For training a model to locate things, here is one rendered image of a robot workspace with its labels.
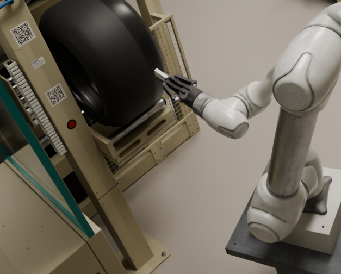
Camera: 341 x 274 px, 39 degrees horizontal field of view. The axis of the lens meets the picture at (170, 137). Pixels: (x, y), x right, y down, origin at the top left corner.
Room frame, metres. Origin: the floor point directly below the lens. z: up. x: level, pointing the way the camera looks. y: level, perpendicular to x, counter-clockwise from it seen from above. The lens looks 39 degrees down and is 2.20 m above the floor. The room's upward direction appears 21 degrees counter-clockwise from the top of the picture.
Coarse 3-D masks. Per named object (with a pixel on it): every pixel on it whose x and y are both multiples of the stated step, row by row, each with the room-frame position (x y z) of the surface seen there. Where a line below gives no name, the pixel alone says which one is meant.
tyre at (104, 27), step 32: (64, 0) 1.99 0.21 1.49; (96, 0) 1.89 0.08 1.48; (64, 32) 1.80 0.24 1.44; (96, 32) 1.75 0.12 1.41; (128, 32) 1.76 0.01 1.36; (64, 64) 2.16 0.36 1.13; (96, 64) 1.68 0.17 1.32; (128, 64) 1.69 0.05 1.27; (160, 64) 1.75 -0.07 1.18; (96, 96) 2.06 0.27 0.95; (128, 96) 1.65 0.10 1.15; (160, 96) 1.80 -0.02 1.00
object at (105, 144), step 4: (92, 132) 1.79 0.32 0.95; (96, 132) 1.78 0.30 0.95; (96, 136) 1.75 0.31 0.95; (100, 136) 1.74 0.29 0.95; (104, 136) 1.73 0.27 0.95; (96, 140) 1.76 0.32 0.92; (100, 140) 1.72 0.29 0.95; (104, 140) 1.70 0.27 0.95; (108, 140) 1.69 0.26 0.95; (100, 144) 1.74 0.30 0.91; (104, 144) 1.69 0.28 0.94; (108, 144) 1.68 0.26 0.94; (112, 144) 1.69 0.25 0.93; (100, 148) 1.76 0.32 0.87; (104, 148) 1.71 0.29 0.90; (108, 148) 1.68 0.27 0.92; (112, 148) 1.68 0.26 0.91; (104, 152) 1.74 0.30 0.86; (108, 152) 1.69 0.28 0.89; (112, 152) 1.68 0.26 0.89; (116, 152) 1.69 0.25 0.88; (112, 156) 1.68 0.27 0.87; (116, 156) 1.68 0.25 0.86
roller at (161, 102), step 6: (156, 102) 1.88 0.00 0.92; (162, 102) 1.87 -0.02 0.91; (150, 108) 1.85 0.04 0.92; (156, 108) 1.85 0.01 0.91; (144, 114) 1.83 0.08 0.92; (150, 114) 1.83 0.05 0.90; (138, 120) 1.81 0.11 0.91; (144, 120) 1.81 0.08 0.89; (126, 126) 1.78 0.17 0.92; (132, 126) 1.78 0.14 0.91; (114, 132) 1.77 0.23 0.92; (120, 132) 1.76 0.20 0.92; (126, 132) 1.76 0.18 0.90; (108, 138) 1.74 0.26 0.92; (114, 138) 1.74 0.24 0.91; (120, 138) 1.75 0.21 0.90; (114, 144) 1.73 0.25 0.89
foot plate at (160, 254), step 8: (144, 232) 1.96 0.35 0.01; (152, 240) 1.88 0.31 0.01; (152, 248) 1.82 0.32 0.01; (160, 248) 1.80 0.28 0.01; (120, 256) 1.86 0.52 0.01; (160, 256) 1.75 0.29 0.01; (168, 256) 1.74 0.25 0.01; (128, 264) 1.78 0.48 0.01; (144, 264) 1.74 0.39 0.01; (152, 264) 1.72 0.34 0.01; (128, 272) 1.72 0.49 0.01; (136, 272) 1.71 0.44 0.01; (144, 272) 1.69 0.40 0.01
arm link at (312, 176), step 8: (312, 144) 1.19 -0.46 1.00; (312, 152) 1.15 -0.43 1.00; (312, 160) 1.12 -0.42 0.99; (304, 168) 1.11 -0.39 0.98; (312, 168) 1.11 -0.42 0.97; (320, 168) 1.14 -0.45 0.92; (304, 176) 1.09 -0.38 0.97; (312, 176) 1.10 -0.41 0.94; (320, 176) 1.13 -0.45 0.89; (312, 184) 1.09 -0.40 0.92; (320, 184) 1.12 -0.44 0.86; (312, 192) 1.09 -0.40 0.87
